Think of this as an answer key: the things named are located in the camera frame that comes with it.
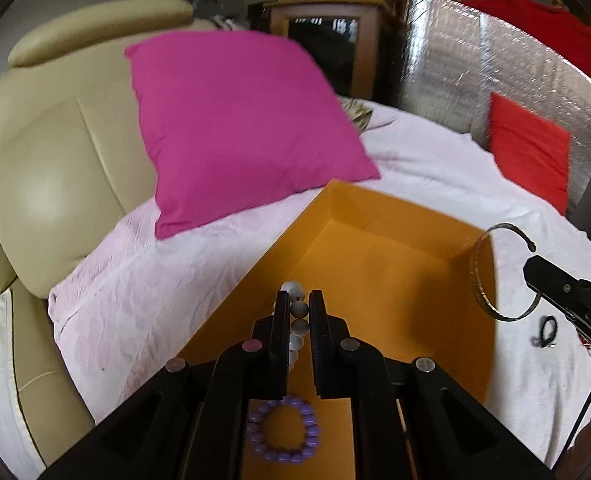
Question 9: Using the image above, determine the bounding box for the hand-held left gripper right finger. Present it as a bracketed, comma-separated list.
[309, 289, 556, 480]

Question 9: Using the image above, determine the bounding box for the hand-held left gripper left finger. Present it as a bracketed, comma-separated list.
[40, 287, 291, 480]

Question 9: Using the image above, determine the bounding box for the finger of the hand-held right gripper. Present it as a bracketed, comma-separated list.
[523, 255, 591, 341]

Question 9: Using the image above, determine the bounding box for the white bead bracelet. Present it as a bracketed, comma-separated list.
[273, 281, 309, 376]

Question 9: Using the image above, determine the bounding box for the black ring bracelet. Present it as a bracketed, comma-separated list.
[534, 315, 559, 349]

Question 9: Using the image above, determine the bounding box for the metal bangle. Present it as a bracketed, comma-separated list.
[469, 222, 543, 322]

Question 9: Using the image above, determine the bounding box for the orange box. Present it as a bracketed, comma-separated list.
[176, 178, 499, 480]

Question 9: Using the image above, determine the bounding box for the purple bead bracelet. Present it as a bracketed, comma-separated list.
[247, 396, 321, 465]

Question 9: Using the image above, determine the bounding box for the red pillow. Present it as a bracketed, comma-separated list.
[488, 92, 572, 216]

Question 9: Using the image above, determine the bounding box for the white blanket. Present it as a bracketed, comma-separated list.
[48, 95, 591, 480]

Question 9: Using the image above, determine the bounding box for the pink pillow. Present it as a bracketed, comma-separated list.
[124, 30, 381, 241]

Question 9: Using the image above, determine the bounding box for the patterned cloth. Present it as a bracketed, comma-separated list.
[338, 97, 397, 134]

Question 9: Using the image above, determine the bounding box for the silver insulation sheet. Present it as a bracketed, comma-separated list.
[398, 0, 591, 216]

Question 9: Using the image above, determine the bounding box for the red cloth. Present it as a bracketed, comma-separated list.
[463, 0, 591, 91]

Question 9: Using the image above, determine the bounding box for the cream leather sofa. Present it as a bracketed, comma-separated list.
[0, 0, 216, 480]

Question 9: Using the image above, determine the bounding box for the striped cloth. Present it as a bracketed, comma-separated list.
[210, 14, 247, 32]

